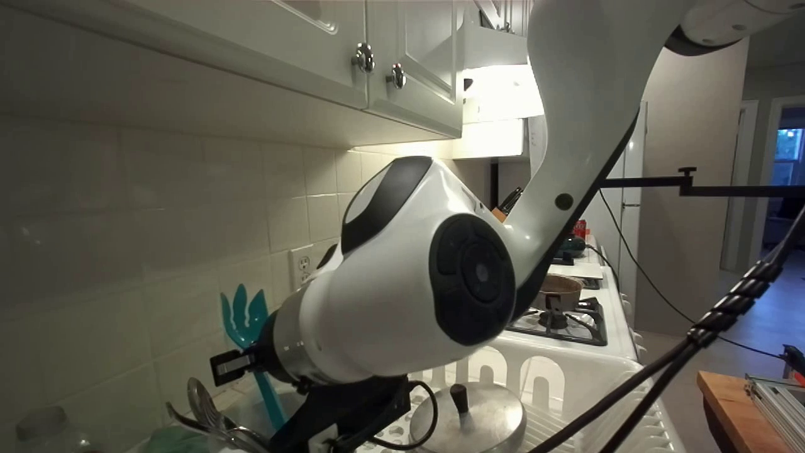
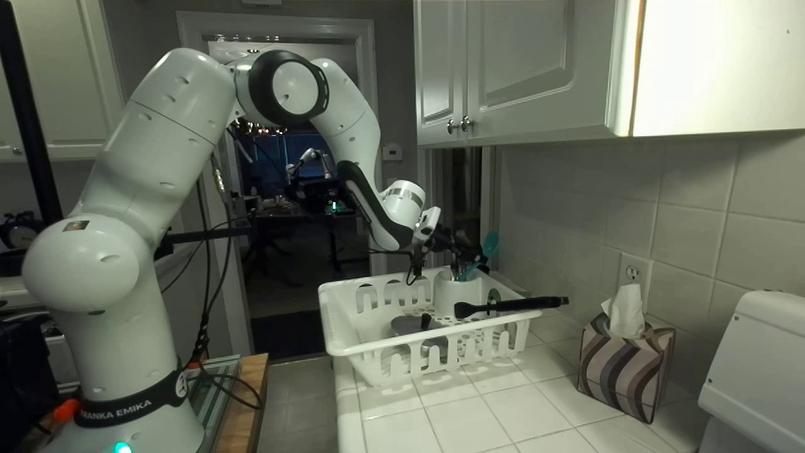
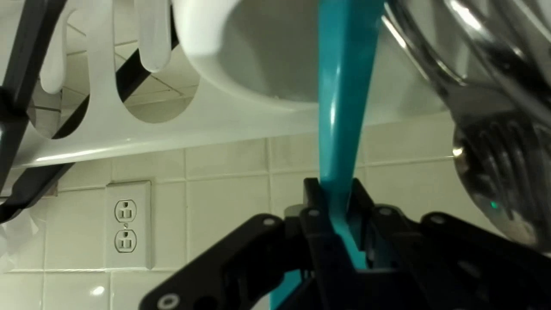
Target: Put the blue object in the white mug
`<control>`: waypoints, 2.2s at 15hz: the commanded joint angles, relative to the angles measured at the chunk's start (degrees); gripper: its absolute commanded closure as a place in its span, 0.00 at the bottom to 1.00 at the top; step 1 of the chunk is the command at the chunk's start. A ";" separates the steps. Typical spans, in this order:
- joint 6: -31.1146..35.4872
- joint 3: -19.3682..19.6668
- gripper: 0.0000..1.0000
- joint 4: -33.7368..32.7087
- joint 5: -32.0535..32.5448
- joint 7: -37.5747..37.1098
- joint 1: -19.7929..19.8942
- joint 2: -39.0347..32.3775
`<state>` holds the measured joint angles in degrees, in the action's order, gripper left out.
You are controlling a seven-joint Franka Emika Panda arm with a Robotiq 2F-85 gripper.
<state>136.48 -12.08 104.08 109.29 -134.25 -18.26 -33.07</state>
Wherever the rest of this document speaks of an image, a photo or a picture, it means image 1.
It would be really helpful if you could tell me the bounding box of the white wall cabinet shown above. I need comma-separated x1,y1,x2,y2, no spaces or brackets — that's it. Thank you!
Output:
0,0,466,151

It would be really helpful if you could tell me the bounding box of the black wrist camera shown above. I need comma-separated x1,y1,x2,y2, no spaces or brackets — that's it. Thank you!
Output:
337,375,415,453

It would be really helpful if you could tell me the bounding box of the blue plastic fork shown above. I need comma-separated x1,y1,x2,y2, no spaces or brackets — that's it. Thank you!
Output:
216,281,290,431

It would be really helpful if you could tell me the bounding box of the brown box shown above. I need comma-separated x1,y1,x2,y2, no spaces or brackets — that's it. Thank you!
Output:
536,270,590,315

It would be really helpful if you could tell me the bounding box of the white gas stove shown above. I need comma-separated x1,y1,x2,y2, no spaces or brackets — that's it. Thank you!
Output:
489,241,643,368

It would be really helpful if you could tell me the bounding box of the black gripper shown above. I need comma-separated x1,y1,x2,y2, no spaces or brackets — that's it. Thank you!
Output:
264,378,373,453

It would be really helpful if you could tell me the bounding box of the metal robot mounting plate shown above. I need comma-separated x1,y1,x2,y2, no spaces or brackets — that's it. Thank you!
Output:
743,373,805,453

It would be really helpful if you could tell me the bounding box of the white plastic dish rack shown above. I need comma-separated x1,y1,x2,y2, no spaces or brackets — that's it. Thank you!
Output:
365,346,685,453

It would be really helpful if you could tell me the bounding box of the black stove grate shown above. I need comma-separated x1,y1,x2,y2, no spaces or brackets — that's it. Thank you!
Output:
508,295,609,349

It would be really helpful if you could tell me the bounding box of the metal cabinet knob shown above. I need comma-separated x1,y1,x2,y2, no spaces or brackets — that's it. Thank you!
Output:
351,40,380,76
382,60,410,90

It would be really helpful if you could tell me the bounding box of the stainless steel utensil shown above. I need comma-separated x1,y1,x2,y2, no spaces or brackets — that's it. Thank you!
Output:
162,375,271,453

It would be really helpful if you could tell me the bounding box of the black camera cable loop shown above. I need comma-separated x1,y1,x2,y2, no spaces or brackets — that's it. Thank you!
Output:
367,380,444,453

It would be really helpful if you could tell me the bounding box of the white range hood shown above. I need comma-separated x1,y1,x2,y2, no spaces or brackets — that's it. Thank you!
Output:
455,62,551,164

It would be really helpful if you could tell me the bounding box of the wooden board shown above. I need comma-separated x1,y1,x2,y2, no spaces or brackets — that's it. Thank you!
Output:
695,368,805,453

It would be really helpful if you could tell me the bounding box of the black cable bundle to wrist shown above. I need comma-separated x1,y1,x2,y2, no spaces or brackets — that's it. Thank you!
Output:
526,205,805,453

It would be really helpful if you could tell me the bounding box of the thin black cable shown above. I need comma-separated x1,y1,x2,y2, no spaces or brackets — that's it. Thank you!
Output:
595,187,795,364

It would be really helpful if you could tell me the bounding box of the white wall outlet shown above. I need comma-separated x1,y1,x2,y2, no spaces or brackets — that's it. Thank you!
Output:
285,241,319,295

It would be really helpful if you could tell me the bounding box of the long black jointed mount arm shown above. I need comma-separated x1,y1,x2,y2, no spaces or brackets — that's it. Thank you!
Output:
596,164,805,202

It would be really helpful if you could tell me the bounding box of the steel pot lid black knob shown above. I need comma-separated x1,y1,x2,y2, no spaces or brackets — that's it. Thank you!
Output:
409,380,528,453

